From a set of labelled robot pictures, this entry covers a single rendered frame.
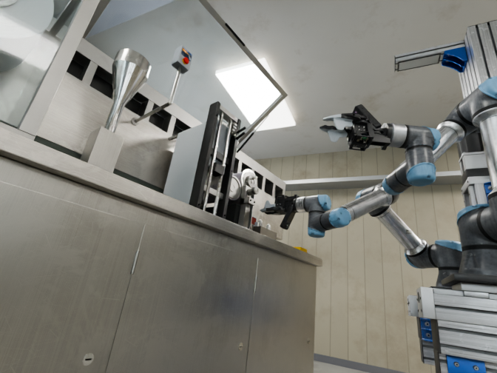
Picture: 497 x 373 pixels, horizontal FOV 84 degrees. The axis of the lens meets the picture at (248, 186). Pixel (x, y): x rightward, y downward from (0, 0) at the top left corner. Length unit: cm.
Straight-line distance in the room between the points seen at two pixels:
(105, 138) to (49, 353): 69
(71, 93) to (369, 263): 380
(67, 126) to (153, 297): 85
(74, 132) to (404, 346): 394
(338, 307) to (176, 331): 350
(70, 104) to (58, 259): 86
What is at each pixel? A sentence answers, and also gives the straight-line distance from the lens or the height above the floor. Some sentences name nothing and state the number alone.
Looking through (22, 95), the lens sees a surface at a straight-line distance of 77.
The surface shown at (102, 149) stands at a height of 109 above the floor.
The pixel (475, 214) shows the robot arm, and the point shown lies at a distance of 115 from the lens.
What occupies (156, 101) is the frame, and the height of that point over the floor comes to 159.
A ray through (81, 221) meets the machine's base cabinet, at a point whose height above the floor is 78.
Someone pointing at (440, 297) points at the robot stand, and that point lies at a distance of 108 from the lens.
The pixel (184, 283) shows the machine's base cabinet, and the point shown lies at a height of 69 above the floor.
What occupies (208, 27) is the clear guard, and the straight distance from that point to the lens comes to 165.
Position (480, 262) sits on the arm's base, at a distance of 112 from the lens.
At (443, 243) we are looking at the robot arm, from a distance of 164.
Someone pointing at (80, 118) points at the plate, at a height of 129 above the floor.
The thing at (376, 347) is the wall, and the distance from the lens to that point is 419.
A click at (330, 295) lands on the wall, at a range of 422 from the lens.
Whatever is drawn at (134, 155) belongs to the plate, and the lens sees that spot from 147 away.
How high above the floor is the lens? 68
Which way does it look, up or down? 21 degrees up
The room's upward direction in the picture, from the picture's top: 8 degrees clockwise
